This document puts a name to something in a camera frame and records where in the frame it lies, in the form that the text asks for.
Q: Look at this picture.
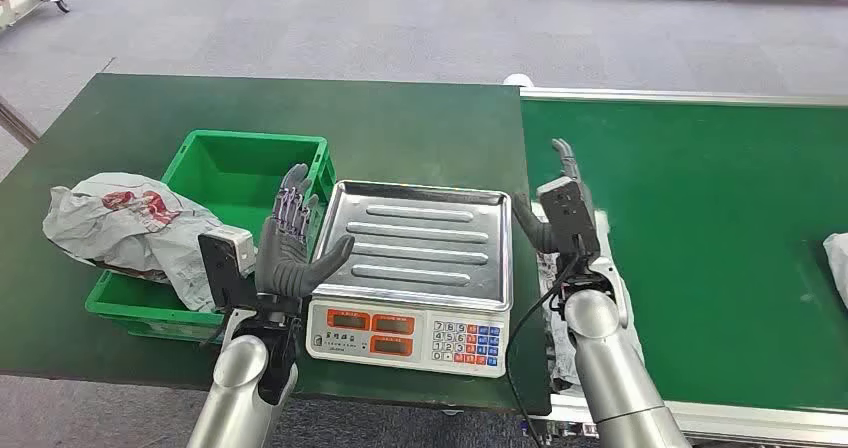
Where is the green plastic crate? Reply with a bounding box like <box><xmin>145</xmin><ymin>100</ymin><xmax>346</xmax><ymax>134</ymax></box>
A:
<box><xmin>84</xmin><ymin>129</ymin><xmax>337</xmax><ymax>344</ymax></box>

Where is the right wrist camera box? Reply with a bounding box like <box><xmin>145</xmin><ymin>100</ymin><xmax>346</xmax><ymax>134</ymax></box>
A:
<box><xmin>536</xmin><ymin>176</ymin><xmax>602</xmax><ymax>259</ymax></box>

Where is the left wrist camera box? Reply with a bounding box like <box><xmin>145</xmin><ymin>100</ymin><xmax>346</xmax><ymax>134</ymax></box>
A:
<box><xmin>197</xmin><ymin>226</ymin><xmax>258</xmax><ymax>312</ymax></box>

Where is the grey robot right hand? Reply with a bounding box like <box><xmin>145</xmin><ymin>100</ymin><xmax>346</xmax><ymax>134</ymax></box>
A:
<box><xmin>511</xmin><ymin>138</ymin><xmax>598</xmax><ymax>255</ymax></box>

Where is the crumpled grey red-print mailer bag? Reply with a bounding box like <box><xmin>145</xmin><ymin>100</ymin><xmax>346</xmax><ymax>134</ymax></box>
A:
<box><xmin>42</xmin><ymin>171</ymin><xmax>227</xmax><ymax>314</ymax></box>

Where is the large plain grey mailer bag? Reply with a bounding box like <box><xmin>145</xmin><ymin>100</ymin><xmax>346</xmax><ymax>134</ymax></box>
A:
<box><xmin>823</xmin><ymin>232</ymin><xmax>848</xmax><ymax>310</ymax></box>

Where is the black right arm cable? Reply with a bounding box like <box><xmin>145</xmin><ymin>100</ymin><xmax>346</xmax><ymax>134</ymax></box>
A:
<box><xmin>504</xmin><ymin>256</ymin><xmax>584</xmax><ymax>448</ymax></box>

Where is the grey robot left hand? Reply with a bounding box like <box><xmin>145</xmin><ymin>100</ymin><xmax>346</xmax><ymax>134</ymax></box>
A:
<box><xmin>254</xmin><ymin>163</ymin><xmax>356</xmax><ymax>299</ymax></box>

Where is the white wheeled cart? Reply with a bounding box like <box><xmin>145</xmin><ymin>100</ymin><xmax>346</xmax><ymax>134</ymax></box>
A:
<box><xmin>0</xmin><ymin>0</ymin><xmax>71</xmax><ymax>32</ymax></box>

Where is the brown metal bar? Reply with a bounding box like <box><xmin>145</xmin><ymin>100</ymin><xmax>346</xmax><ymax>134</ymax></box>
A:
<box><xmin>0</xmin><ymin>97</ymin><xmax>40</xmax><ymax>149</ymax></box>

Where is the white electronic scale steel tray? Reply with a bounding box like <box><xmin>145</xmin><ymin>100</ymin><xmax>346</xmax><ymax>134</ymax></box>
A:
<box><xmin>305</xmin><ymin>179</ymin><xmax>515</xmax><ymax>379</ymax></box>

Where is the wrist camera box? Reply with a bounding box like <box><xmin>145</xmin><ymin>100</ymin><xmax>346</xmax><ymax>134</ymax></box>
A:
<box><xmin>536</xmin><ymin>176</ymin><xmax>602</xmax><ymax>259</ymax></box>
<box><xmin>197</xmin><ymin>226</ymin><xmax>258</xmax><ymax>312</ymax></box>

